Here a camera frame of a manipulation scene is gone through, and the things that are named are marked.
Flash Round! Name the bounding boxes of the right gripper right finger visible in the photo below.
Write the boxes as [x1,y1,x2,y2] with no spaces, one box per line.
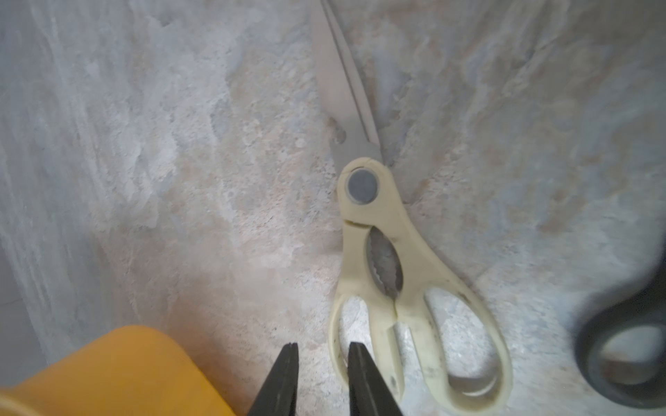
[348,341,402,416]

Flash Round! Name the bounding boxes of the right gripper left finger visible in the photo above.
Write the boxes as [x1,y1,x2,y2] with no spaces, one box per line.
[248,343,299,416]

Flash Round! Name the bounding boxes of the cream handled kitchen scissors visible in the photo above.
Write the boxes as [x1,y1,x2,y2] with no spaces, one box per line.
[310,1,513,415]

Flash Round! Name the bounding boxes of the yellow plastic storage box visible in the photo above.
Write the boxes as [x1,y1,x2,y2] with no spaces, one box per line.
[1,325,233,415]

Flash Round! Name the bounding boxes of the black handled steel scissors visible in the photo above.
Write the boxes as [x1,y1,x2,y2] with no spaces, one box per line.
[574,261,665,409]

